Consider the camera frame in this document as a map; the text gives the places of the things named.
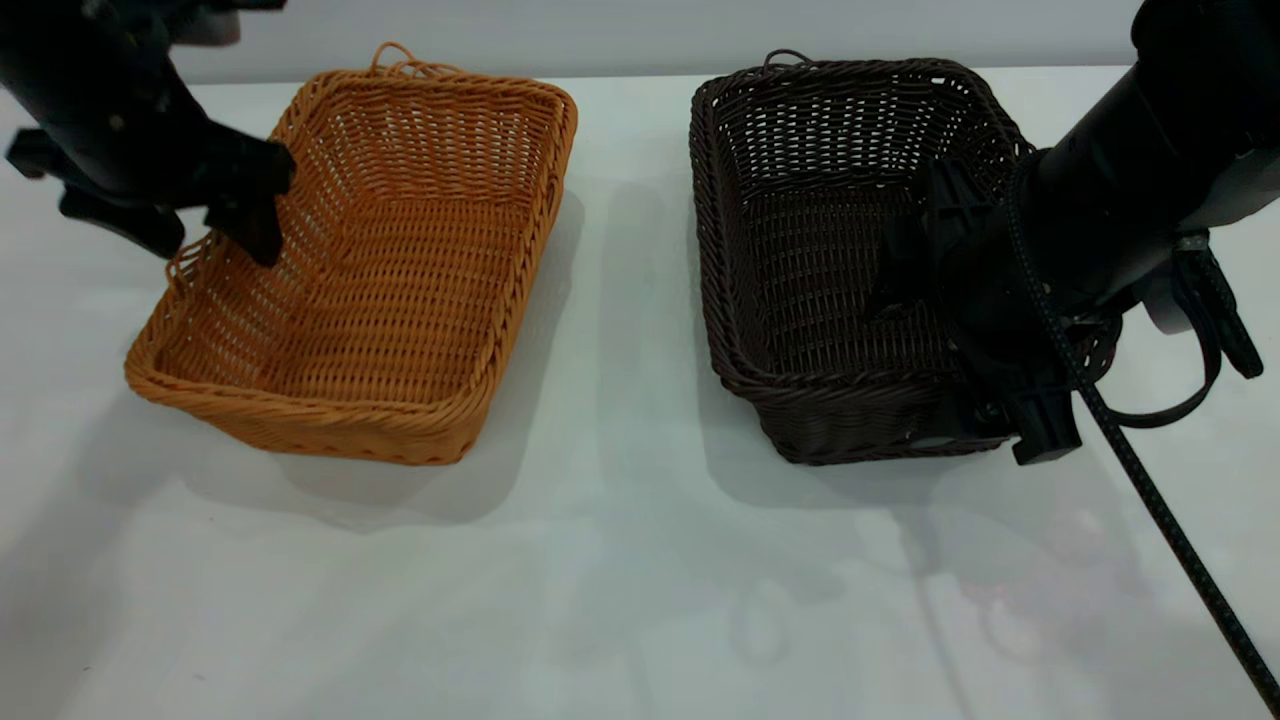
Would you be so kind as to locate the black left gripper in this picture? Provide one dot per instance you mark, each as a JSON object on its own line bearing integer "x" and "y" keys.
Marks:
{"x": 150, "y": 165}

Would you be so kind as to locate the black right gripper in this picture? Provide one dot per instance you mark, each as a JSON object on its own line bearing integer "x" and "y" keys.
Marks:
{"x": 1000, "y": 290}

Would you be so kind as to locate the dark brown wicker basket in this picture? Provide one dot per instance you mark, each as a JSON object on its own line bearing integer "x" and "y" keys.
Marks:
{"x": 800, "y": 250}

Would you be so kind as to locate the orange wicker basket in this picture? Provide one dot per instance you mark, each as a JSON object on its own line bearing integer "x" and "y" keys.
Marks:
{"x": 400, "y": 300}

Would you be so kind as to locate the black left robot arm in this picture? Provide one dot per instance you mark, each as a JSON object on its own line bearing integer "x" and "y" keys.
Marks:
{"x": 90, "y": 70}

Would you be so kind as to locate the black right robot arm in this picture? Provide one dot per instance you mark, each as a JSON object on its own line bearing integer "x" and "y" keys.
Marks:
{"x": 1150, "y": 150}

